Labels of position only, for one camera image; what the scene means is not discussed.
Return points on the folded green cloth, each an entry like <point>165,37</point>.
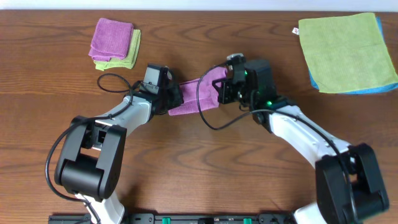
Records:
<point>128,61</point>

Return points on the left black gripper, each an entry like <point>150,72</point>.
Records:
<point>174,94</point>

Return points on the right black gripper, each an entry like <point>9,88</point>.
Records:
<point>225,90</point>

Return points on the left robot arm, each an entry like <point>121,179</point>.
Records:
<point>91,158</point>

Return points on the flat green cloth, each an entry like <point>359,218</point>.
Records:
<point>345,53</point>

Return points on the folded purple cloth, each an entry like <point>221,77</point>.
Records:
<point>110,40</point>

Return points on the purple microfiber cloth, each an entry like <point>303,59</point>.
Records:
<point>208,96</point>

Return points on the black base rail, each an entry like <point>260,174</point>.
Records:
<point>150,218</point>

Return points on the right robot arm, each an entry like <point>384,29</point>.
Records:
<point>349,183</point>

